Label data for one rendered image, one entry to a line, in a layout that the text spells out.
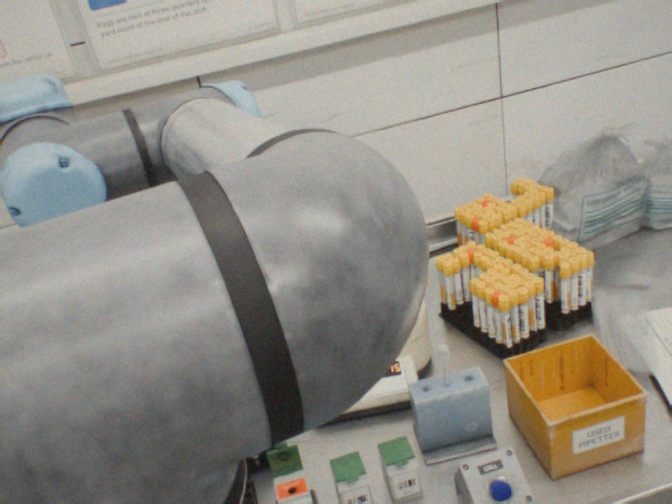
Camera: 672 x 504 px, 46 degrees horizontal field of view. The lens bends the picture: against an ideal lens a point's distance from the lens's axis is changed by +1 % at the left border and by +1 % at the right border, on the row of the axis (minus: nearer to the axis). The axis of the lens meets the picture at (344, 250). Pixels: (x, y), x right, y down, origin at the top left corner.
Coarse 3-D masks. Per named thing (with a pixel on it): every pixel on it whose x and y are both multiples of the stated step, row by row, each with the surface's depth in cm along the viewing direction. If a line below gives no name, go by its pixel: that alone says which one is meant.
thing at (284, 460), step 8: (280, 448) 96; (288, 448) 96; (296, 448) 97; (272, 456) 96; (280, 456) 97; (288, 456) 97; (296, 456) 97; (272, 464) 97; (280, 464) 97; (288, 464) 97; (296, 464) 97; (272, 472) 97; (280, 472) 97; (288, 472) 98
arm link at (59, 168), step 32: (32, 128) 66; (64, 128) 64; (96, 128) 64; (128, 128) 64; (0, 160) 66; (32, 160) 60; (64, 160) 61; (96, 160) 63; (128, 160) 64; (32, 192) 60; (64, 192) 61; (96, 192) 62; (128, 192) 66
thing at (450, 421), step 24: (408, 384) 105; (432, 384) 104; (456, 384) 103; (480, 384) 102; (432, 408) 102; (456, 408) 103; (480, 408) 104; (432, 432) 104; (456, 432) 105; (480, 432) 106; (432, 456) 105; (456, 456) 105
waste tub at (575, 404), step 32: (544, 352) 106; (576, 352) 108; (608, 352) 104; (512, 384) 105; (544, 384) 109; (576, 384) 111; (608, 384) 106; (512, 416) 109; (544, 416) 96; (576, 416) 95; (608, 416) 97; (640, 416) 98; (544, 448) 99; (576, 448) 98; (608, 448) 99; (640, 448) 101
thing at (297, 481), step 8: (296, 472) 98; (304, 472) 98; (280, 480) 97; (288, 480) 97; (296, 480) 97; (304, 480) 96; (280, 488) 96; (288, 488) 96; (296, 488) 96; (304, 488) 95; (280, 496) 95; (288, 496) 95; (296, 496) 95; (304, 496) 95
